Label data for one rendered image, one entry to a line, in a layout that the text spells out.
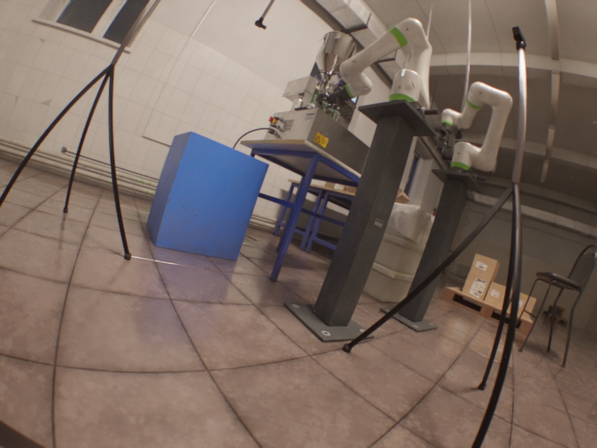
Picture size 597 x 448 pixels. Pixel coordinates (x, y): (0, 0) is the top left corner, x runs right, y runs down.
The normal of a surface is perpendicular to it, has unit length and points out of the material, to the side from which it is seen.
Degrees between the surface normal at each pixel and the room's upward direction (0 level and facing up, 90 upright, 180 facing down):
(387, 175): 90
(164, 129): 90
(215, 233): 90
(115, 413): 0
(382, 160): 90
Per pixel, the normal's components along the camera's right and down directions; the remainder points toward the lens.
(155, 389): 0.33, -0.94
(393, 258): -0.83, -0.14
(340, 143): 0.62, 0.25
